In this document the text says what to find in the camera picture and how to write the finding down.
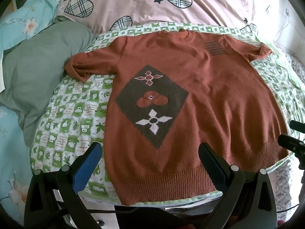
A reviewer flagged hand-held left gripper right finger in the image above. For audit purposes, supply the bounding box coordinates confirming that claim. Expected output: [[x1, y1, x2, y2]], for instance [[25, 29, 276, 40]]
[[198, 142, 279, 229]]

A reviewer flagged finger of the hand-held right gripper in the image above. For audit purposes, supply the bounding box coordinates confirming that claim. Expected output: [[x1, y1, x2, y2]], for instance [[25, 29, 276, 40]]
[[289, 120, 305, 133], [278, 134, 305, 164]]

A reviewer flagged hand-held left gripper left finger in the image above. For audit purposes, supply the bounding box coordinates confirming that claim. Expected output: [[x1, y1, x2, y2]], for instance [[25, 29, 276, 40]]
[[24, 141, 103, 229]]

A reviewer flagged orange knit sweater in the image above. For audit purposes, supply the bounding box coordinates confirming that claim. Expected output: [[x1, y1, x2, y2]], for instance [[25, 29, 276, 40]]
[[64, 28, 290, 206]]

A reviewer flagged small floral bedsheet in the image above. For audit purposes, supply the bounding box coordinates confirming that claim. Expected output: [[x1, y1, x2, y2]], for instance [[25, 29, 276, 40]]
[[268, 50, 305, 222]]

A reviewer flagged green checked blanket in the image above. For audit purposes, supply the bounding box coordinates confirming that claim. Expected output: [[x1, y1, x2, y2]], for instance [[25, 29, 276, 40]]
[[30, 22, 305, 206]]

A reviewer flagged light blue floral bedsheet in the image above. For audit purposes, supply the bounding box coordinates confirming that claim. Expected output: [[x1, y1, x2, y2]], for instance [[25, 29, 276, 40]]
[[0, 100, 39, 220]]

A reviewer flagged grey-green pillow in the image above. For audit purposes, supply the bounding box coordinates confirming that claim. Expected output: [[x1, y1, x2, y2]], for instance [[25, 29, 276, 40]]
[[0, 21, 97, 147]]

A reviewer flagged light blue floral pillow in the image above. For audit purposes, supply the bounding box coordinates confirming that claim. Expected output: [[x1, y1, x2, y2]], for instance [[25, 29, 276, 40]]
[[0, 0, 69, 53]]

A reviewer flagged pink heart print quilt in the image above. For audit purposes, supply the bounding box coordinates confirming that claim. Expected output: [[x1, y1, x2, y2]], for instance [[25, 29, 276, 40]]
[[57, 0, 282, 35]]

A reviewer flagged black cable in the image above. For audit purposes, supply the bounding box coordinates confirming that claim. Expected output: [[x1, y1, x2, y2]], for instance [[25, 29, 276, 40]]
[[278, 194, 303, 213]]

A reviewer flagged white wall cable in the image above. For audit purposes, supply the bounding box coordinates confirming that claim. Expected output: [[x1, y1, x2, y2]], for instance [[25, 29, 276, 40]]
[[274, 11, 291, 44]]

